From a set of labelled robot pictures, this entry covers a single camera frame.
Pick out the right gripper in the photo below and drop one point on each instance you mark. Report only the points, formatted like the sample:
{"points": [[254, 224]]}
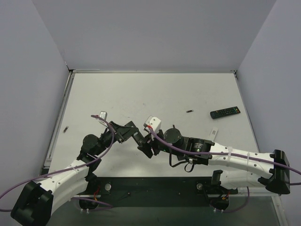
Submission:
{"points": [[148, 146]]}

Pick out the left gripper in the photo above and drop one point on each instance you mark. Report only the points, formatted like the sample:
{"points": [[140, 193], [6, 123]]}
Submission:
{"points": [[119, 133]]}

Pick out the slim black remote control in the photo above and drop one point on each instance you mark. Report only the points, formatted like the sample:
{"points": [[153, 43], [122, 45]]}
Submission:
{"points": [[137, 136]]}

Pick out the white remote control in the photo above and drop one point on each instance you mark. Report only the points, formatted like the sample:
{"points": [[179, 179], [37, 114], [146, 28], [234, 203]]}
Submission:
{"points": [[213, 134]]}

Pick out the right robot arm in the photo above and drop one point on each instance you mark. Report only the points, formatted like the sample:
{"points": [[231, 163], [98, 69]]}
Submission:
{"points": [[246, 169]]}

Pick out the wide black remote control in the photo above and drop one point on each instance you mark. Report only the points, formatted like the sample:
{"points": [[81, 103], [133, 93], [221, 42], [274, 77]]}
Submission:
{"points": [[217, 114]]}

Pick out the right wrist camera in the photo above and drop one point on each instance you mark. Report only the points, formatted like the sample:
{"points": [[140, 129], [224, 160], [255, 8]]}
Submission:
{"points": [[152, 122]]}

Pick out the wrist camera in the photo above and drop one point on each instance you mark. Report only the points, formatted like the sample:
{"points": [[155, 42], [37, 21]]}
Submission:
{"points": [[103, 115], [152, 122]]}

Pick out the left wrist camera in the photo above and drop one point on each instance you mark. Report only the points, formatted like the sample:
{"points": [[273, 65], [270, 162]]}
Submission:
{"points": [[103, 115]]}

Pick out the aluminium frame rail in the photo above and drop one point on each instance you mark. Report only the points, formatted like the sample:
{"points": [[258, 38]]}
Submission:
{"points": [[254, 191]]}

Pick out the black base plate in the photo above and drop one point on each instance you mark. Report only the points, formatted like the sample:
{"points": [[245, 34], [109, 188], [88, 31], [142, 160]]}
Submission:
{"points": [[156, 191]]}

